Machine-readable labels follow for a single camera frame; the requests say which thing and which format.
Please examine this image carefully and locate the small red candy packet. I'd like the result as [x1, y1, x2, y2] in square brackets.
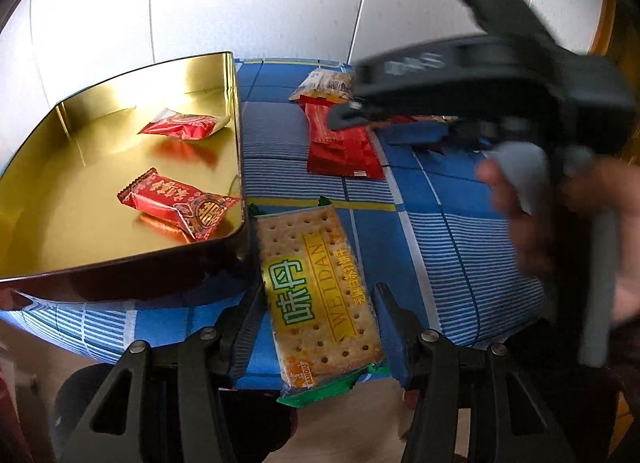
[137, 110, 231, 142]

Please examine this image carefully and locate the orange snack packet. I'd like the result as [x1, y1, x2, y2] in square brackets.
[395, 114, 461, 126]

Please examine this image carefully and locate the large red snack packet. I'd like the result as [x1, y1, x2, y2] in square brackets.
[299, 97, 386, 178]

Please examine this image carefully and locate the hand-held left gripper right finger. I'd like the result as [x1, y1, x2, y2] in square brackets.
[371, 283, 576, 463]

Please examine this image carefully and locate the red patterned candy packet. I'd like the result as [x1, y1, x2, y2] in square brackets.
[117, 168, 243, 242]

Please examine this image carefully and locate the person's right hand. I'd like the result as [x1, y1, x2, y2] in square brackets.
[475, 155, 640, 330]

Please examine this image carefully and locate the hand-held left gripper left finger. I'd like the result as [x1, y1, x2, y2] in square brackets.
[59, 282, 267, 463]

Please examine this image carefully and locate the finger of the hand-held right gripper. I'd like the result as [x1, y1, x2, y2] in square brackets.
[326, 100, 383, 132]
[385, 122, 483, 154]

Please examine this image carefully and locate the blue checked tablecloth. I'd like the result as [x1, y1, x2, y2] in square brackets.
[0, 58, 548, 394]

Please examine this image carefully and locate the wooden door frame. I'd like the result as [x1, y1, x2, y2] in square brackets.
[591, 0, 619, 56]

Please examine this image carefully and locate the gold metal tin box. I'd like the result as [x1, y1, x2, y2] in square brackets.
[0, 52, 251, 311]

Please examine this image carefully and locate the yellow green cracker packet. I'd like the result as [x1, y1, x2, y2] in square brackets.
[248, 197, 386, 409]

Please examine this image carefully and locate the clear packet with orange edge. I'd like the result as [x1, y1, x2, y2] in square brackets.
[288, 69, 357, 104]

